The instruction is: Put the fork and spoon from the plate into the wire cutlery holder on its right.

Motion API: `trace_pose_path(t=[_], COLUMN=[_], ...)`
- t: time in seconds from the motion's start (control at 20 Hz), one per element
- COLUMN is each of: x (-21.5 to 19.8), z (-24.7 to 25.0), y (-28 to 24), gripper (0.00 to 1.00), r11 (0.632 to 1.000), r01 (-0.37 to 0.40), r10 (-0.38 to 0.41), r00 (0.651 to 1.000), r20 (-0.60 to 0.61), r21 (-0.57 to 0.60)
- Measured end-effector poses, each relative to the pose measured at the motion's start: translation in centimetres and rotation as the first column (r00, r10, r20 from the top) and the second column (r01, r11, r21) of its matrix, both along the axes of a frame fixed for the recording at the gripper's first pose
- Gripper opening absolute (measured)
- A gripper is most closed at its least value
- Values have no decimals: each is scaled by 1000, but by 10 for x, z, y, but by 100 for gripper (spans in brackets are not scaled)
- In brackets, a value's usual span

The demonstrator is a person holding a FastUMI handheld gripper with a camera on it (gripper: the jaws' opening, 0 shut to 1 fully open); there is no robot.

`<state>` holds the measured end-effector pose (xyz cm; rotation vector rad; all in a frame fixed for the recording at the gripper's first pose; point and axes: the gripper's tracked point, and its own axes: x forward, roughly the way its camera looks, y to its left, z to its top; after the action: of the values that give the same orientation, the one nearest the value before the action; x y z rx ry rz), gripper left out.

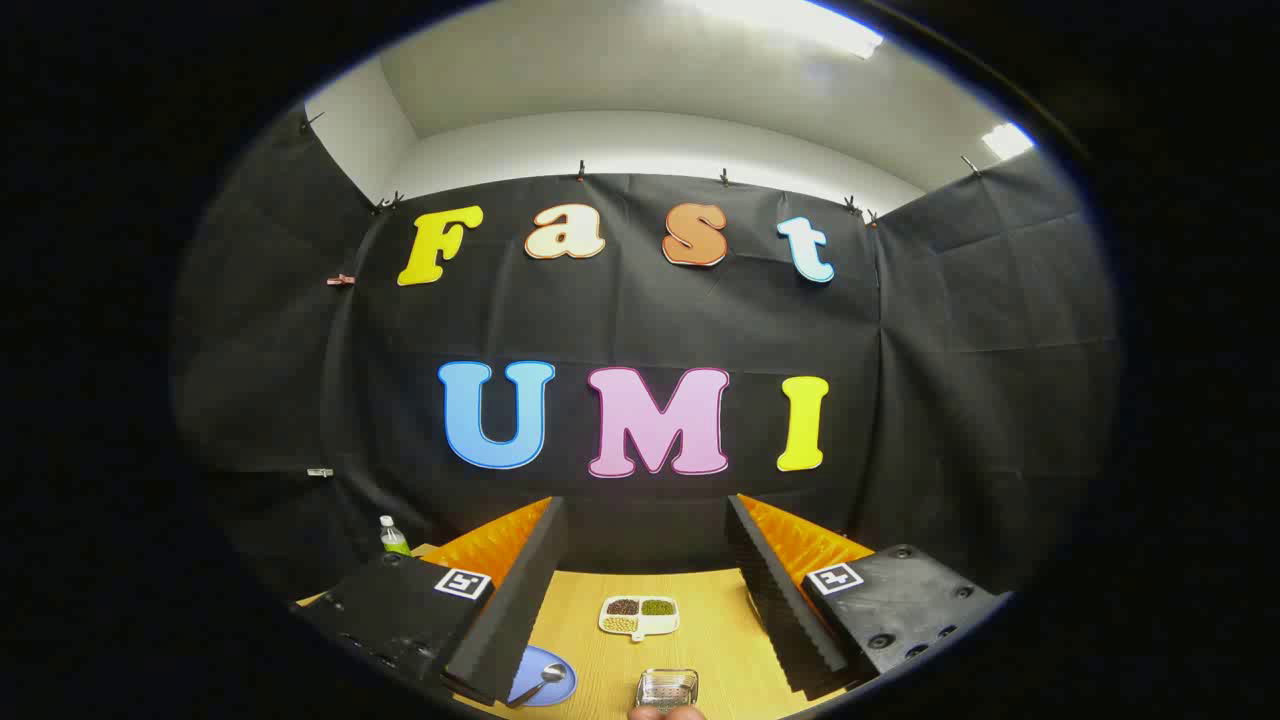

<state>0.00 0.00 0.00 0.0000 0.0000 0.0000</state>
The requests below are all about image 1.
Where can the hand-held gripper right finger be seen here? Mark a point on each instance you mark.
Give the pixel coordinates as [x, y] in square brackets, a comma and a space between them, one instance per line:
[775, 600]

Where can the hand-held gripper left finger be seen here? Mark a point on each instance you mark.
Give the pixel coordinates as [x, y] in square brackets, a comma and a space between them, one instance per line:
[520, 600]

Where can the blue round plate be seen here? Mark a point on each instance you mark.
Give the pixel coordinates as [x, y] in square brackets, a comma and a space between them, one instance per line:
[556, 690]

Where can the white divided bean tray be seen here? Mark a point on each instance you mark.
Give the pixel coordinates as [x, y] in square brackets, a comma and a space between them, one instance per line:
[640, 617]

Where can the green plastic bottle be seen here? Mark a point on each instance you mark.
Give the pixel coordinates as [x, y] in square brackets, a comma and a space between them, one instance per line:
[393, 540]

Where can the small ceiling light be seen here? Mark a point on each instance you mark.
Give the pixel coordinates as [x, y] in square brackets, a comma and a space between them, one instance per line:
[1007, 141]

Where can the long ceiling light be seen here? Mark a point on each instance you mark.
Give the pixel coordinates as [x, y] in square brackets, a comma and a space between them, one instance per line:
[800, 22]

